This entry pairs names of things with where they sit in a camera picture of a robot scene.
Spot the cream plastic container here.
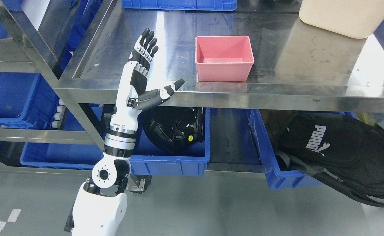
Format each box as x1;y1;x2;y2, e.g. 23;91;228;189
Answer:
299;0;384;39

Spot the steel shelf rack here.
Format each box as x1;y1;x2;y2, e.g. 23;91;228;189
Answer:
0;0;106;167

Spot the blue bin top edge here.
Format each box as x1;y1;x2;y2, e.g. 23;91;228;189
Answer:
121;0;238;11

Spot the blue bin lower left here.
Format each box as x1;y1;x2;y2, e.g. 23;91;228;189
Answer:
20;107;106;170

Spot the stainless steel cart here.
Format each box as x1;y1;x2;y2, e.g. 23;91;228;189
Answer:
55;0;384;194

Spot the black Puma backpack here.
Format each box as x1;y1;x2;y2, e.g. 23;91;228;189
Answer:
274;112;384;207

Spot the pink plastic storage box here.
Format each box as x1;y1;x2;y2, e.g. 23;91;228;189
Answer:
195;35;255;82

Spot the blue bin with backpack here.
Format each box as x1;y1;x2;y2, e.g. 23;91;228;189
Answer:
248;109;359;190

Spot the blue bin with helmet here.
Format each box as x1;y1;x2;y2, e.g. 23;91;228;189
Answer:
130;108;210;176

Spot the black helmet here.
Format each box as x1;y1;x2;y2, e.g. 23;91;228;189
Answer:
140;106;205;153

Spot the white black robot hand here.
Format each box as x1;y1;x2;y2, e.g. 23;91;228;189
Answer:
110;28;185;132

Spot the blue bin left shelf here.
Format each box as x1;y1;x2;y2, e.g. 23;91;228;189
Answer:
0;73;59;130

